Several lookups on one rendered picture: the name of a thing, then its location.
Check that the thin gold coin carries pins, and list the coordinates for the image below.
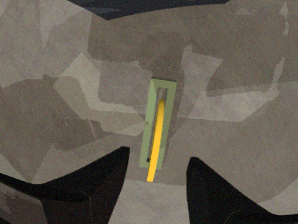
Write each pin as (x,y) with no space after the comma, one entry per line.
(156,140)

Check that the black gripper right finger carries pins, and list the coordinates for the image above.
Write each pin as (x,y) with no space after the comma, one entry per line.
(211,200)

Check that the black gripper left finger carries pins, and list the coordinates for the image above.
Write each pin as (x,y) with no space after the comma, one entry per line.
(87,196)

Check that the green slotted holder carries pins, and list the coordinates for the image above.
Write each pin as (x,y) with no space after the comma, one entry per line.
(170,86)

